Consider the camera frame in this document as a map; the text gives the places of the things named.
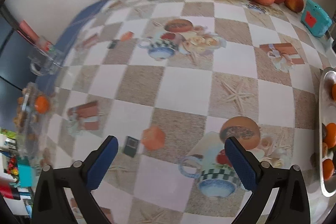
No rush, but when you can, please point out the large orange tangerine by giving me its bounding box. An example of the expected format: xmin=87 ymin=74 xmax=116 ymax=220
xmin=323 ymin=123 xmax=336 ymax=148

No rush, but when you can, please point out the small orange tangerine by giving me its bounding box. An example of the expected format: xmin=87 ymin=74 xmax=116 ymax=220
xmin=322 ymin=159 xmax=335 ymax=181

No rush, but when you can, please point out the small brown kiwi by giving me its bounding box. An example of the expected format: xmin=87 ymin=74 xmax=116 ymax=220
xmin=322 ymin=123 xmax=327 ymax=139

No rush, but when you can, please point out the clear plastic container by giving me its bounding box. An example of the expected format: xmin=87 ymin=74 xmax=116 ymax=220
xmin=13 ymin=82 xmax=52 ymax=161

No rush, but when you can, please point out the tangerine by plastic container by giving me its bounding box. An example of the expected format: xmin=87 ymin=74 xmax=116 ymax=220
xmin=34 ymin=96 xmax=50 ymax=114

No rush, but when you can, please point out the silver metal tray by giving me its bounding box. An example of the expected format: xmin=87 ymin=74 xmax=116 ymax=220
xmin=317 ymin=68 xmax=335 ymax=197

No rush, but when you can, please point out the glass mug with logo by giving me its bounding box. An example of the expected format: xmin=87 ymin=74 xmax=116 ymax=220
xmin=29 ymin=44 xmax=64 ymax=76

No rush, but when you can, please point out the pink rolled mat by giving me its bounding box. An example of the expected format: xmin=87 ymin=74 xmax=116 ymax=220
xmin=19 ymin=20 xmax=54 ymax=52

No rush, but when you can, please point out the teal box with red label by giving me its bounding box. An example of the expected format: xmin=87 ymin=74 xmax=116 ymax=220
xmin=301 ymin=0 xmax=332 ymax=38

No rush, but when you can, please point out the right red apple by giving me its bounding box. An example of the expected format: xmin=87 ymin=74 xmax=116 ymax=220
xmin=284 ymin=0 xmax=304 ymax=13

